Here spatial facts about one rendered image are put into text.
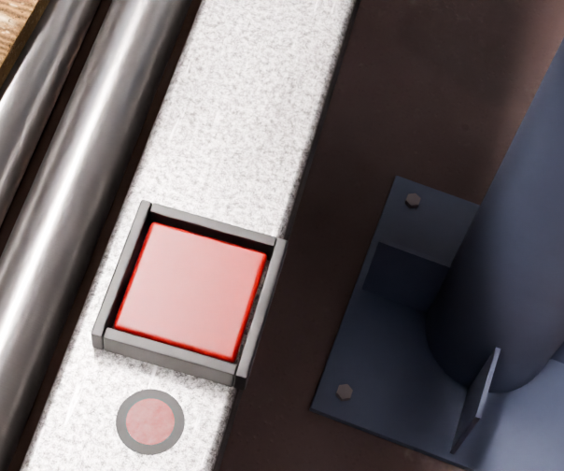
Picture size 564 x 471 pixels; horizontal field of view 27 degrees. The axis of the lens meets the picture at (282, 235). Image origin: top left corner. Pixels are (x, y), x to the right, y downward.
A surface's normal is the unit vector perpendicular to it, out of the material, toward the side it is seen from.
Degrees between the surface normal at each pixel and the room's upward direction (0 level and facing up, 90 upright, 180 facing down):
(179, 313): 0
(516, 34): 0
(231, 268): 0
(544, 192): 90
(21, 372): 41
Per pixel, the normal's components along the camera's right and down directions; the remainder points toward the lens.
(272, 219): 0.10, -0.47
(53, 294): 0.70, -0.18
